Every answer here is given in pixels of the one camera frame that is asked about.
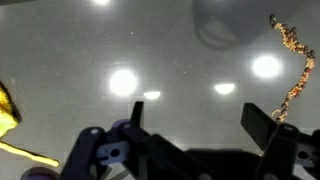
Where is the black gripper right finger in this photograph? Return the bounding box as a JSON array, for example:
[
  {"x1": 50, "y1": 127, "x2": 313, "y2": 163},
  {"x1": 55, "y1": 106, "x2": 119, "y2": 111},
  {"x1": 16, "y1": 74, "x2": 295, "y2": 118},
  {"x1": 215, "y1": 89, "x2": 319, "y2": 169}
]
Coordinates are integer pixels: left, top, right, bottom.
[{"x1": 240, "y1": 102, "x2": 320, "y2": 180}]

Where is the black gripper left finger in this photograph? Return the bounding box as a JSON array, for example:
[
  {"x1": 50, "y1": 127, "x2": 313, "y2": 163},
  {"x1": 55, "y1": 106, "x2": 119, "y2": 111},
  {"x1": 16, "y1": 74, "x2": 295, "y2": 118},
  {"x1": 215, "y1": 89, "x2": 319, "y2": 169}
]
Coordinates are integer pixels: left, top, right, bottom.
[{"x1": 59, "y1": 100, "x2": 208, "y2": 180}]

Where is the brown bead chain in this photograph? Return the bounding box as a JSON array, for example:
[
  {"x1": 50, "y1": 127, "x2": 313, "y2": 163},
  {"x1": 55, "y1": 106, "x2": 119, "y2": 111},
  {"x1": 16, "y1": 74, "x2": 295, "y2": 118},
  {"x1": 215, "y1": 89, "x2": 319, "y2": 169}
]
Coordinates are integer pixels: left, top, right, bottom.
[{"x1": 269, "y1": 14, "x2": 317, "y2": 123}]

